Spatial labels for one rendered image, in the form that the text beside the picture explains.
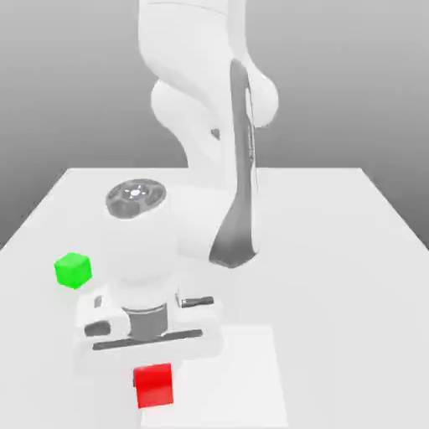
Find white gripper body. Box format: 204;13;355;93
74;310;225;377

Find small red cube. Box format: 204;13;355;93
132;362;175;410

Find small green cube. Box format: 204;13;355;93
53;251;93;290

